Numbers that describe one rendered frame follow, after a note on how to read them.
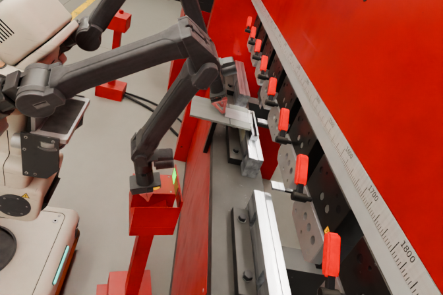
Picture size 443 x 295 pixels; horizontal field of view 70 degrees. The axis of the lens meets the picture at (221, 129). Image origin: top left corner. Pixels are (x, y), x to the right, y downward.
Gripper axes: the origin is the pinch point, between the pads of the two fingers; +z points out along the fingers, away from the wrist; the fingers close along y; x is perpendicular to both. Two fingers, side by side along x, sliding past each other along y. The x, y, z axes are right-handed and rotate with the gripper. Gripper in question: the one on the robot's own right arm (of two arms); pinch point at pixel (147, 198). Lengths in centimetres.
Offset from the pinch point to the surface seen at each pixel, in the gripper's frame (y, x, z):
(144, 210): -1.5, -4.9, 0.1
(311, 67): 45, -14, -53
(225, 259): 20.5, -30.1, -2.3
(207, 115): 27.6, 28.2, -13.7
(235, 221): 26.4, -19.0, -4.0
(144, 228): -2.4, -4.9, 9.5
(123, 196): -18, 77, 78
